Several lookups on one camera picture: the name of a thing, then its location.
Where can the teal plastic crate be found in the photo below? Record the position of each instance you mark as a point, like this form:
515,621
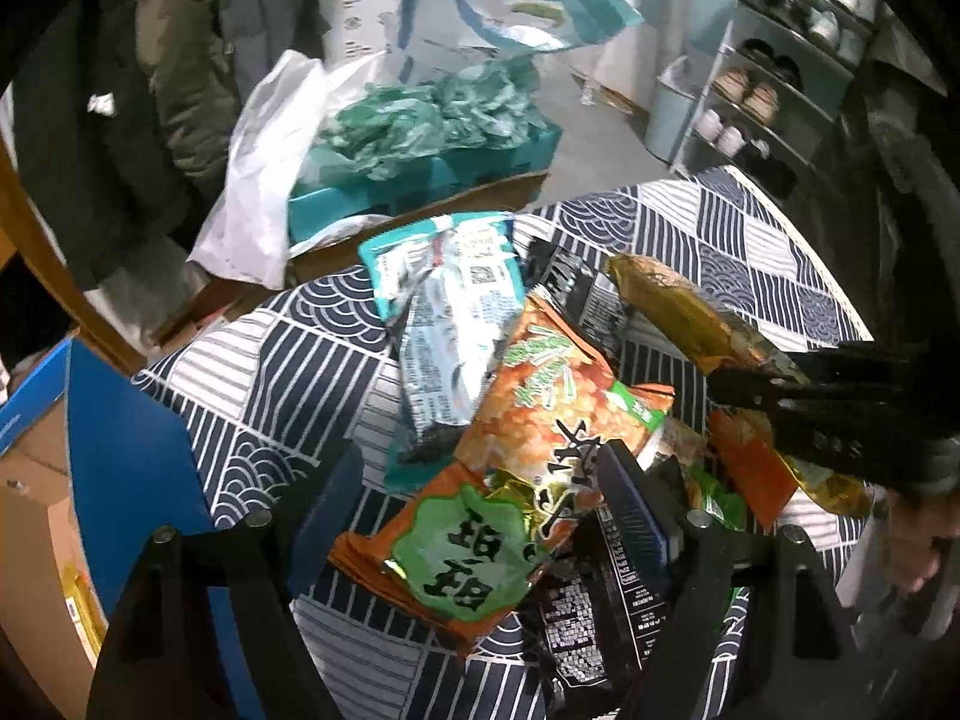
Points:
465,174

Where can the yellow packet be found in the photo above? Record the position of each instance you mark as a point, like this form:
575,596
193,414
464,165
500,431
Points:
82,607

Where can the pale blue trash bin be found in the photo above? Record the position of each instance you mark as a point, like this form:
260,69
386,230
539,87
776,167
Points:
671,116

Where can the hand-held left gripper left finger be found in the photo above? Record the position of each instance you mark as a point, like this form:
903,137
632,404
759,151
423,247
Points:
330,487

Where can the orange green label snack packet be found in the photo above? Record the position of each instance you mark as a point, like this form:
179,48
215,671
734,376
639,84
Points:
450,555

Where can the person's right hand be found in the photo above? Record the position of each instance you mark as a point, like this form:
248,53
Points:
915,544

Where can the black white print snack packet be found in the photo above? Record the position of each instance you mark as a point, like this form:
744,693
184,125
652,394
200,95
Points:
585,622

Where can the blue flap cardboard box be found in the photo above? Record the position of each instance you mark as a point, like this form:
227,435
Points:
127,450

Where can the olive green jacket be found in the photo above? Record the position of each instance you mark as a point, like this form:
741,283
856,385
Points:
187,52

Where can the metal can white label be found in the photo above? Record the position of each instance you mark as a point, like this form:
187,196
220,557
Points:
352,7

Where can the pale grey garment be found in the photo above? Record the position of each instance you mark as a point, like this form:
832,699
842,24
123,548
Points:
142,294

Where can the white plastic bag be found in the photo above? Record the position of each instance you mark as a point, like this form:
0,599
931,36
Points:
255,187

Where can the white paper tag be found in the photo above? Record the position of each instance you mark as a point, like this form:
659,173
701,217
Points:
101,105

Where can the wooden cabinet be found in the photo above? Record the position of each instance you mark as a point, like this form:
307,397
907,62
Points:
60,270

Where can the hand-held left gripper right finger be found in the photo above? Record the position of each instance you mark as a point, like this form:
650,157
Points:
630,510

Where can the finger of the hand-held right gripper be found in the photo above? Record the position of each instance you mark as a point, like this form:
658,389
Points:
817,379
855,439

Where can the navy white patterned tablecloth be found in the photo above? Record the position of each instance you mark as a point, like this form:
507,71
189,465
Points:
300,360

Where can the white metal shoe rack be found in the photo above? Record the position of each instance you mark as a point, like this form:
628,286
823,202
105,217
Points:
799,103

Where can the group of shoes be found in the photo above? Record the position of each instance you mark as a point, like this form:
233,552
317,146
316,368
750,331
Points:
750,94

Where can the brown cardboard box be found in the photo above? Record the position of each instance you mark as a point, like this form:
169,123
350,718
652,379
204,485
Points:
450,200

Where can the dark jacket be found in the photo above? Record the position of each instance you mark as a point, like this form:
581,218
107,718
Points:
82,165

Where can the golden foil snack packet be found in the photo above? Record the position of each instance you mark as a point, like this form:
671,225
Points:
675,307

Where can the large teal white bag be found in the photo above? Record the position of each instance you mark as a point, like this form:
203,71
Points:
480,15

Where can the dark grey cloth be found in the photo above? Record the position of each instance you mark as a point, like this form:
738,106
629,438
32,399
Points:
900,202

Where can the small orange snack packet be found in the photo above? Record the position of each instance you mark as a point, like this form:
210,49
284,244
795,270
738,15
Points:
750,465

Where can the orange leaf print snack packet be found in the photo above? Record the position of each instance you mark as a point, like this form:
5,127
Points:
540,405

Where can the flat cardboard piece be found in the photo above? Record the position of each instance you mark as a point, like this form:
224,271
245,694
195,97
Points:
607,94

